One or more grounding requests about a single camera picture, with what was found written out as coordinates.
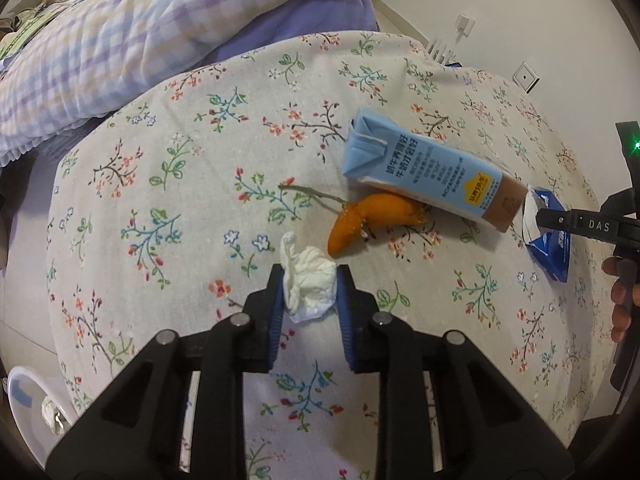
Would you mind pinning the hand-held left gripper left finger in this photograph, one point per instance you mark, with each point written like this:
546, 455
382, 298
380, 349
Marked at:
276, 320

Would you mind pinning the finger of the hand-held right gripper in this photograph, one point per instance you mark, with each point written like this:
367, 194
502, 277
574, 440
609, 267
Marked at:
552, 218

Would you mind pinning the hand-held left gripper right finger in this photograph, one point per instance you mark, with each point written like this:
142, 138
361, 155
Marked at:
346, 320

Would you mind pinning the blue plastic packet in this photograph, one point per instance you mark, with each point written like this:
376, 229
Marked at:
550, 255

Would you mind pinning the white tissue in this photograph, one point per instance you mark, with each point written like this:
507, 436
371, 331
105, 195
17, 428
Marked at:
312, 275

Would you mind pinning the white plastic bin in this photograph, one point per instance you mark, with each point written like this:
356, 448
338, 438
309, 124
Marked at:
27, 410

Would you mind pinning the person's right hand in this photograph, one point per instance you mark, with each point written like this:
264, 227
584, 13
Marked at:
619, 305

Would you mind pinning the orange peel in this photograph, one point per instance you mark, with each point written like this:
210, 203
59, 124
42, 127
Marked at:
370, 212

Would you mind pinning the light blue brown drink carton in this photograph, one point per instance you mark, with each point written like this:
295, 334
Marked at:
425, 170

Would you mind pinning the floral tablecloth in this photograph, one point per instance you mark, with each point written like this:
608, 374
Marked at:
175, 210

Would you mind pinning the white ribbed holder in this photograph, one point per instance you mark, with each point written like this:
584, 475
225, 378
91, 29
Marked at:
441, 50

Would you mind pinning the white charger plug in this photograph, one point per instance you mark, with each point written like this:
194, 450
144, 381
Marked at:
464, 24

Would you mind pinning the purple bed sheet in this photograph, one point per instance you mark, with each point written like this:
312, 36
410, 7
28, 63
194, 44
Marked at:
325, 20

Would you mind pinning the purple checked blanket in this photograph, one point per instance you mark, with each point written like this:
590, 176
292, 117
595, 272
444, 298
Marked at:
125, 45

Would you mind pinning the green patterned cloth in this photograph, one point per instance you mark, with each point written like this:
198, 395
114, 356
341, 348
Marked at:
30, 30

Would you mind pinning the white wall socket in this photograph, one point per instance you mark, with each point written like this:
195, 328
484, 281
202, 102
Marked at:
526, 77

